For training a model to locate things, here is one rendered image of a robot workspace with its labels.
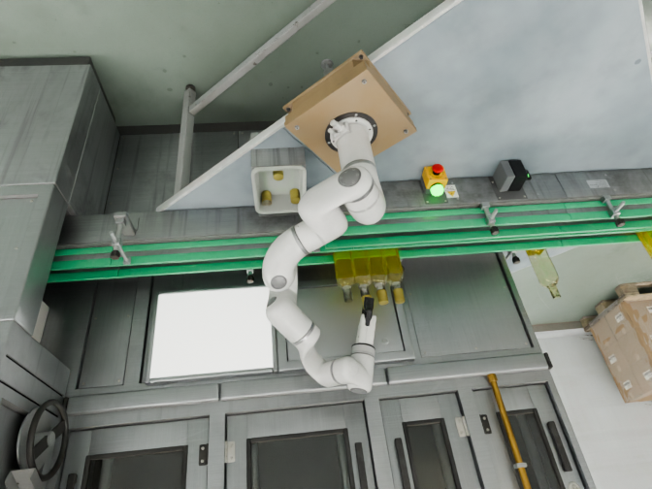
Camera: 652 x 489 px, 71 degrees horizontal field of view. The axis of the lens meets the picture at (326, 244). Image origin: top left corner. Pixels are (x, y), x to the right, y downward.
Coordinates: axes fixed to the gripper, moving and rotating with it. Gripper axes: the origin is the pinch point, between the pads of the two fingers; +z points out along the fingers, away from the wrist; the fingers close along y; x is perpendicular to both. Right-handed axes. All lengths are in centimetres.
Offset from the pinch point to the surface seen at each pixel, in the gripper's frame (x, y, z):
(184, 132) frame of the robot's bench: 83, 3, 65
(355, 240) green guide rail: 7.2, 4.9, 22.5
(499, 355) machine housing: -49, -16, -3
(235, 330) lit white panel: 43.8, -14.4, -9.9
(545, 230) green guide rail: -61, 6, 39
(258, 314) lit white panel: 37.2, -14.3, -2.8
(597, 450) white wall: -253, -309, 57
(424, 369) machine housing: -22.5, -14.0, -12.8
